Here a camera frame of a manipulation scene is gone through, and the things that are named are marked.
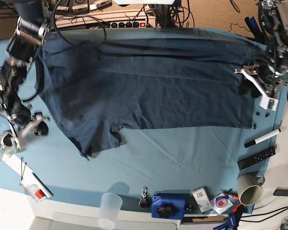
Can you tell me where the black white marker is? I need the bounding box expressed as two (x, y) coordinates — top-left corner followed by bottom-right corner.
(244, 128), (281, 148)

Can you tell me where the white barcode package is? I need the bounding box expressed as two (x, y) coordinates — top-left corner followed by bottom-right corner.
(192, 188), (213, 214)

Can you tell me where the dark blue T-shirt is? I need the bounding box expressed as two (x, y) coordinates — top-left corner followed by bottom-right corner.
(39, 34), (261, 157)

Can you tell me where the black key fob with chain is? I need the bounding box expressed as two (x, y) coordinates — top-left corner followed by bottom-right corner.
(138, 187), (151, 208)

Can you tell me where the blue box with knob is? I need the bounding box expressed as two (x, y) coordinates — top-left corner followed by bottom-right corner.
(151, 194), (186, 220)

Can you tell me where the white paper strip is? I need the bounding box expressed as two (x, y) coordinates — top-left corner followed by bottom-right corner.
(5, 154), (53, 198)

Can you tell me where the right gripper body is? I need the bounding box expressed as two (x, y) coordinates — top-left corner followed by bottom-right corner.
(7, 103), (49, 129)

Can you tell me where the translucent plastic cup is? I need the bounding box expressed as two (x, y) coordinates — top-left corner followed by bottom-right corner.
(97, 193), (123, 230)

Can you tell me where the clear tape roll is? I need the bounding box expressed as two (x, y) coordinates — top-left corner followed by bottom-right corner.
(0, 132), (17, 155)

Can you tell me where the white red tube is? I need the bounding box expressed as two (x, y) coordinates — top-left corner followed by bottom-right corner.
(20, 180), (47, 202)

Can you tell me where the blue clamp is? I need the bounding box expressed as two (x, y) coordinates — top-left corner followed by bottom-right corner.
(213, 211), (243, 230)

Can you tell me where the black remote control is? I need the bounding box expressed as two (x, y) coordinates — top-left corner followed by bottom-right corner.
(238, 146), (276, 170)

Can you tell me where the purple orange disc packet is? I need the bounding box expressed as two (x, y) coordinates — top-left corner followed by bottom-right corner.
(210, 193), (233, 214)

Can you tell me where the black small device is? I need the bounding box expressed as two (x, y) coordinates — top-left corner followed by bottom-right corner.
(273, 187), (288, 197)

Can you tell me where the grey green mug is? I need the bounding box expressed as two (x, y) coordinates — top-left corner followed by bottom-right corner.
(237, 174), (265, 206)

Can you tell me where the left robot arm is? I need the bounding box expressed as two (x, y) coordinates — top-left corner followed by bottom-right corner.
(253, 0), (288, 98)

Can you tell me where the light blue table cloth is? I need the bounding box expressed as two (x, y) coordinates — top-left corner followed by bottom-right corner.
(0, 28), (287, 211)

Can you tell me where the white power strip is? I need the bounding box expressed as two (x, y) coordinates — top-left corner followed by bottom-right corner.
(56, 10), (159, 29)

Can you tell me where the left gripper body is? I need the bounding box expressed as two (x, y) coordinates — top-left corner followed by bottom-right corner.
(253, 56), (288, 96)

